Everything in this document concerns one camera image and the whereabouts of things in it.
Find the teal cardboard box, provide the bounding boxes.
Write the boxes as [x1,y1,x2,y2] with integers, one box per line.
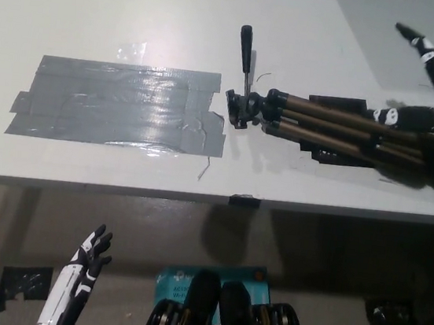
[149,253,275,325]

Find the grey duct tape patch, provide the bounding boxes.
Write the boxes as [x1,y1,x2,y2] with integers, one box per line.
[5,48,234,160]

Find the robot torso black blocks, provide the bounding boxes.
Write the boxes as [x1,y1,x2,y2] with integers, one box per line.
[140,263,320,325]

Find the black floor tape patch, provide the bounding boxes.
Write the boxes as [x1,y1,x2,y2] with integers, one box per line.
[362,294,415,325]
[0,261,55,305]

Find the clear tape piece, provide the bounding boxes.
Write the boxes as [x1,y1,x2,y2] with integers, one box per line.
[114,38,149,66]

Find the bronze and black camera tripod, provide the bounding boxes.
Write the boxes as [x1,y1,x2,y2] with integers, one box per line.
[217,22,434,180]

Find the small black tape strip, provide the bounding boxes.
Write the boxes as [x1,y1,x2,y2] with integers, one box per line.
[228,190,262,210]

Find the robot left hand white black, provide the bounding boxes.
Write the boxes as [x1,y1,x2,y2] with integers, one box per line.
[35,216,117,325]

